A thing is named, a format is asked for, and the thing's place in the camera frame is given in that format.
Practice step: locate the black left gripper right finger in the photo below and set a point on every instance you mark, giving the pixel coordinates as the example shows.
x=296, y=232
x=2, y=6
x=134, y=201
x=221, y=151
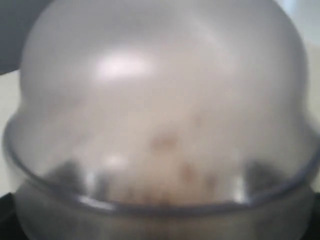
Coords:
x=313, y=230

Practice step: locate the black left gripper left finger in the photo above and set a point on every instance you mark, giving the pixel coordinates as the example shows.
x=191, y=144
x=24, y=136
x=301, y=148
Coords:
x=9, y=226

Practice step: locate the clear plastic shaker bottle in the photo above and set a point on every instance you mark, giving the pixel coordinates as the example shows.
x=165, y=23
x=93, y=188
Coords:
x=163, y=120

